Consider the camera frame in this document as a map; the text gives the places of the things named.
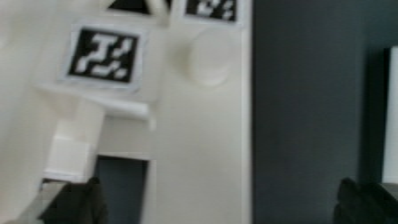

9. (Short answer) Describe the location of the white U-shaped fence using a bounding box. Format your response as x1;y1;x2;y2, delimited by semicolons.
382;46;398;183

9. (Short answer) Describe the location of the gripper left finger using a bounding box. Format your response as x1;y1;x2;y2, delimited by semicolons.
39;178;109;224

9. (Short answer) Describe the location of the white chair back frame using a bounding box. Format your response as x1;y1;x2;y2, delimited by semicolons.
0;0;254;224

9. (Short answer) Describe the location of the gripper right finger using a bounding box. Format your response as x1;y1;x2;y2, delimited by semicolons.
333;178;398;224

